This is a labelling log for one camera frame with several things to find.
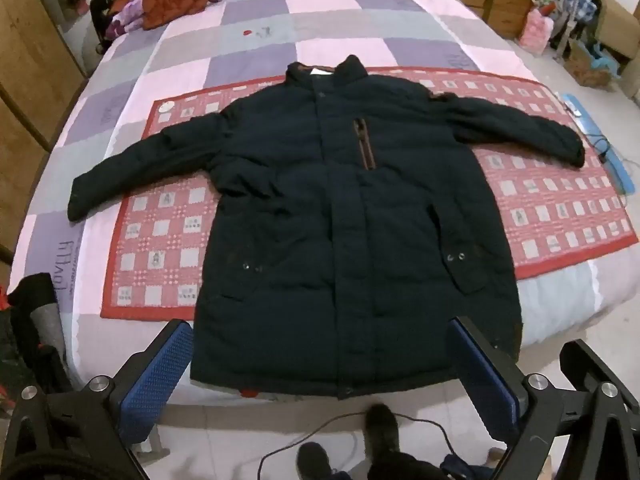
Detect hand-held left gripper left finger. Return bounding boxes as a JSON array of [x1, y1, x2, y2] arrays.
[[0, 319, 194, 480]]

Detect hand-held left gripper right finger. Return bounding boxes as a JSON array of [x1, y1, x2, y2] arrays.
[[447, 316, 640, 480]]

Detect dark navy padded jacket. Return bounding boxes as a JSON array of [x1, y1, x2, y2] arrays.
[[69, 55, 587, 401]]

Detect black shoes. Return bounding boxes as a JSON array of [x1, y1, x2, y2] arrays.
[[257, 410, 456, 480]]

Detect person's right shoe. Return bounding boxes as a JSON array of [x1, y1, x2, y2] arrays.
[[365, 404, 401, 466]]

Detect person's shoe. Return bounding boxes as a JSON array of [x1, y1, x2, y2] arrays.
[[365, 404, 401, 466], [296, 442, 333, 480]]

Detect person's leg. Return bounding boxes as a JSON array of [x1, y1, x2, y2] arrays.
[[367, 452, 451, 480]]

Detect person's left shoe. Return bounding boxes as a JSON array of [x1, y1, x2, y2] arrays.
[[296, 442, 333, 480]]

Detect red checked quilted mat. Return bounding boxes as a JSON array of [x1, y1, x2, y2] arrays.
[[100, 72, 638, 322]]

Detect blue floor mat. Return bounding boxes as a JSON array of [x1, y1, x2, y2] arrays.
[[560, 91, 640, 196]]

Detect wooden wardrobe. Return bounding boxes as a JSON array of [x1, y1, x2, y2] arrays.
[[0, 0, 88, 266]]

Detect small brown basket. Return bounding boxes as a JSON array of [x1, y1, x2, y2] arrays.
[[570, 42, 613, 86]]

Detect pink bag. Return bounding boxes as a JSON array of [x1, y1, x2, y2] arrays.
[[520, 9, 555, 56]]

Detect black chair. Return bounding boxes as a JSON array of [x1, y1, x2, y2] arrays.
[[90, 0, 122, 56]]

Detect grey metal stand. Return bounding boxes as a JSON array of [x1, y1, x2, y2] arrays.
[[565, 0, 584, 61]]

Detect wooden nightstand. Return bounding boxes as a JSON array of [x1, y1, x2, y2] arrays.
[[445, 0, 536, 40]]

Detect bed with patchwork sheet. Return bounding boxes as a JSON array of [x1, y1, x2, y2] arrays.
[[10, 0, 640, 406]]

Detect large cardboard box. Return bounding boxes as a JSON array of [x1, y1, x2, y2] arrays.
[[597, 0, 640, 61]]

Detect thin black cable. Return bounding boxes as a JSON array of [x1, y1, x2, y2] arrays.
[[582, 127, 630, 203]]

